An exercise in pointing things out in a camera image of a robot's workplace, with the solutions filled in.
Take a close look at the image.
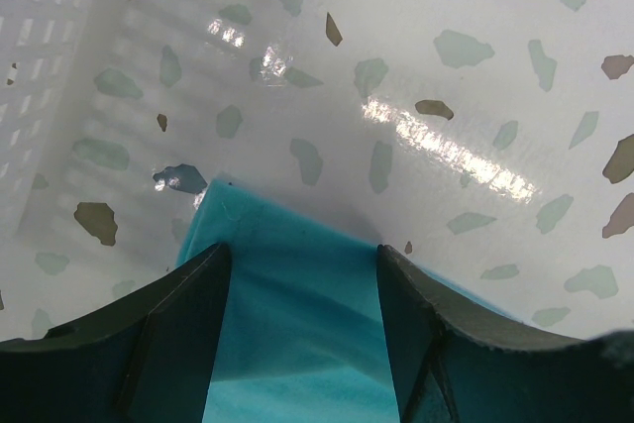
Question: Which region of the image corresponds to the turquoise t shirt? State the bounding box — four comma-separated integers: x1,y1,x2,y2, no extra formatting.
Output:
178,180,399,422

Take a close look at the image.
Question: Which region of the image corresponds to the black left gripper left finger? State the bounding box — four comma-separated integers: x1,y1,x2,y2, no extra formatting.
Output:
1,244,232,422

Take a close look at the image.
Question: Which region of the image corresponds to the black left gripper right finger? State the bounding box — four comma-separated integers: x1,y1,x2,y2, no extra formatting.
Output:
376,245,633,422

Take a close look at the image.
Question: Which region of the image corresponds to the white plastic basket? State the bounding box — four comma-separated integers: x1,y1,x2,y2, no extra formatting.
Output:
1,0,92,239

